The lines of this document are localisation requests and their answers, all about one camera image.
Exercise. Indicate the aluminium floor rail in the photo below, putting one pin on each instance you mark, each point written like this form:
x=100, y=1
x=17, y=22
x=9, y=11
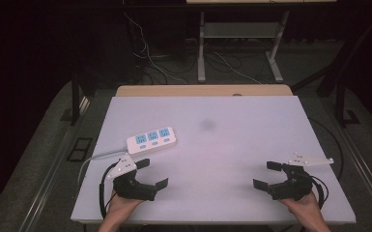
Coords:
x=54, y=167
x=364, y=167

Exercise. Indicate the person's left hand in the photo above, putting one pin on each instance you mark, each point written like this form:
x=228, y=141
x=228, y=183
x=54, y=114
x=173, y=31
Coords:
x=119, y=208

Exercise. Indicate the black rectangular floor frame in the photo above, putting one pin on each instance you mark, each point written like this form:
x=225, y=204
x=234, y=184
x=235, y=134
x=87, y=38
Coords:
x=79, y=149

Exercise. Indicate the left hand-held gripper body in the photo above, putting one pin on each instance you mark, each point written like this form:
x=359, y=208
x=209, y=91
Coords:
x=132, y=190

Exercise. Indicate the grey metal desk frame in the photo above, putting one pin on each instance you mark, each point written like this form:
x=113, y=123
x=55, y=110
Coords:
x=238, y=30

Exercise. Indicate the white power strip blue sockets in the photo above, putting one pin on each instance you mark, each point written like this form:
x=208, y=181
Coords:
x=151, y=141

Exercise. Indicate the black metal stand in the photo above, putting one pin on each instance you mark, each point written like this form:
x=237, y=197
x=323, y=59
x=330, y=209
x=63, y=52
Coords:
x=75, y=96
x=341, y=96

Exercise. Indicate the person's right hand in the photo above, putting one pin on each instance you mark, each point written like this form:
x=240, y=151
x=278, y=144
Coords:
x=307, y=208

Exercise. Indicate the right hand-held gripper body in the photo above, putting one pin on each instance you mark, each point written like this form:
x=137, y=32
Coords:
x=298, y=185

